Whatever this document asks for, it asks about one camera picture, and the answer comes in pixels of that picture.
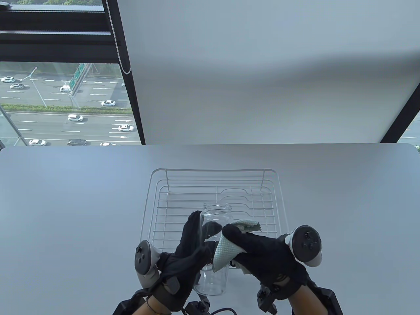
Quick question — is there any person's left forearm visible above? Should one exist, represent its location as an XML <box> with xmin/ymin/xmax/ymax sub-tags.
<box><xmin>133</xmin><ymin>294</ymin><xmax>172</xmax><ymax>315</ymax></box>

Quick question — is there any white roller blind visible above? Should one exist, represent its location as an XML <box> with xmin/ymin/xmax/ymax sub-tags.
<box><xmin>115</xmin><ymin>0</ymin><xmax>420</xmax><ymax>145</ymax></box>

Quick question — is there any white bead chain cord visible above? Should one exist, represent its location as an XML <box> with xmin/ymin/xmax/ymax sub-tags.
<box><xmin>105</xmin><ymin>0</ymin><xmax>132</xmax><ymax>74</ymax></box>

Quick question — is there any person's left hand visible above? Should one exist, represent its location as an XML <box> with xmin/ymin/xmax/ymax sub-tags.
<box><xmin>153</xmin><ymin>210</ymin><xmax>217</xmax><ymax>311</ymax></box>

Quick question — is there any person's right hand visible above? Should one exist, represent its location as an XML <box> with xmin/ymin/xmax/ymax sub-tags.
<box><xmin>222</xmin><ymin>224</ymin><xmax>311</xmax><ymax>300</ymax></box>

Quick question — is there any black window frame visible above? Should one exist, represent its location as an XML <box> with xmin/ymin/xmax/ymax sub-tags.
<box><xmin>0</xmin><ymin>0</ymin><xmax>145</xmax><ymax>145</ymax></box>

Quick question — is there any person's right forearm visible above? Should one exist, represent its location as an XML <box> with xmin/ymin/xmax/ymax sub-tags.
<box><xmin>290</xmin><ymin>289</ymin><xmax>325</xmax><ymax>315</ymax></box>

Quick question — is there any green fish scale cleaning cloth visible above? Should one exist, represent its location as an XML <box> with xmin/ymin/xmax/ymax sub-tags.
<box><xmin>212</xmin><ymin>220</ymin><xmax>262</xmax><ymax>273</ymax></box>

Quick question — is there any dark grey handheld controller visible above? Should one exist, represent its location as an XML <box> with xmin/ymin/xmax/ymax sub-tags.
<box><xmin>284</xmin><ymin>225</ymin><xmax>323</xmax><ymax>267</ymax></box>
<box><xmin>134</xmin><ymin>240</ymin><xmax>162</xmax><ymax>287</ymax></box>

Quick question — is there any black slanted window bar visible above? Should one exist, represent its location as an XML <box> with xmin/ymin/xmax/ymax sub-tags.
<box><xmin>381</xmin><ymin>95</ymin><xmax>420</xmax><ymax>143</ymax></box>

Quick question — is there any green highway sign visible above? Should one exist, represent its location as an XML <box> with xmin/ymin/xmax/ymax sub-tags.
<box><xmin>69</xmin><ymin>63</ymin><xmax>87</xmax><ymax>95</ymax></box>

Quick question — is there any white wire dish rack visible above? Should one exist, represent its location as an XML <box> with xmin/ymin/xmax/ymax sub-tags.
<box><xmin>139</xmin><ymin>169</ymin><xmax>288</xmax><ymax>269</ymax></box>

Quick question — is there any clear glass water cup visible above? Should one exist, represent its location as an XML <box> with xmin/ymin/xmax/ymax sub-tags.
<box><xmin>193</xmin><ymin>202</ymin><xmax>233</xmax><ymax>296</ymax></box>

